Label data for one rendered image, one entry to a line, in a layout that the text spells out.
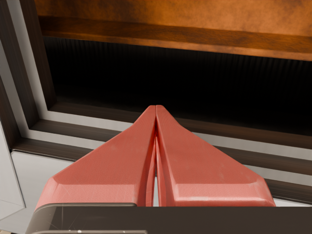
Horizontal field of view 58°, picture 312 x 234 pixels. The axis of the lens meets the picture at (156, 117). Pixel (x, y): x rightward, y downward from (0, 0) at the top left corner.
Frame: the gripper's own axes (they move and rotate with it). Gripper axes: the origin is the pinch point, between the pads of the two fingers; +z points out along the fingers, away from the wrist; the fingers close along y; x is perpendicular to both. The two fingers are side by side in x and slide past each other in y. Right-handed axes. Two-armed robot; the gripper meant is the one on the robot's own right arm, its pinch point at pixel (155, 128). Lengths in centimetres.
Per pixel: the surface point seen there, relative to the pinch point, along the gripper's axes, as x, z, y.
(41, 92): 0.7, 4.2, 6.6
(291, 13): -0.8, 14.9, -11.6
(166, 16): 0.2, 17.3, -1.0
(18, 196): 7.4, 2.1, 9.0
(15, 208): 8.7, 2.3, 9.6
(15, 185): 6.2, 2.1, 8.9
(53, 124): 2.6, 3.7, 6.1
